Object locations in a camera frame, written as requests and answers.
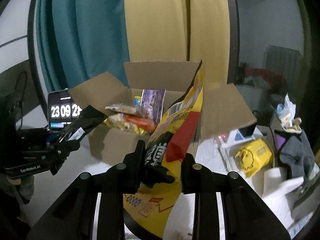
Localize dark blue snack box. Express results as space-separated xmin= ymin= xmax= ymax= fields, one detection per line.
xmin=54 ymin=105 xmax=107 ymax=143

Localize yellow black snack bag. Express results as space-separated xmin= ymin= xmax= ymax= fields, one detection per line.
xmin=123 ymin=63 xmax=203 ymax=239

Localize orange snack bag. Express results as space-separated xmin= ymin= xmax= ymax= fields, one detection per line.
xmin=104 ymin=113 xmax=157 ymax=135

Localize clear bag brown snacks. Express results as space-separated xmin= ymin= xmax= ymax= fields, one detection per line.
xmin=105 ymin=103 xmax=141 ymax=116

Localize purple snack bag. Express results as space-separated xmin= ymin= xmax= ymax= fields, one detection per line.
xmin=140 ymin=89 xmax=166 ymax=125

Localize tablet showing clock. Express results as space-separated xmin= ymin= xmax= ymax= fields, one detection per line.
xmin=48 ymin=89 xmax=82 ymax=131

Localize yellow plastic bag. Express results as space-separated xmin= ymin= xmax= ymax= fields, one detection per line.
xmin=235 ymin=138 xmax=272 ymax=178

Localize brown cardboard box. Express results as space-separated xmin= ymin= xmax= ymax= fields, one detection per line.
xmin=68 ymin=60 xmax=258 ymax=166

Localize dark grey bag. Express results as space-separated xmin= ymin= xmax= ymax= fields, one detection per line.
xmin=274 ymin=130 xmax=315 ymax=180

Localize white crumpled wrappers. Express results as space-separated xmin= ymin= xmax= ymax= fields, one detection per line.
xmin=276 ymin=93 xmax=302 ymax=134

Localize teal curtain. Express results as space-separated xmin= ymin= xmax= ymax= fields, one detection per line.
xmin=36 ymin=0 xmax=130 ymax=92

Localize yellow curtain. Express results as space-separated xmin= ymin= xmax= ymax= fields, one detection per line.
xmin=124 ymin=0 xmax=230 ymax=84

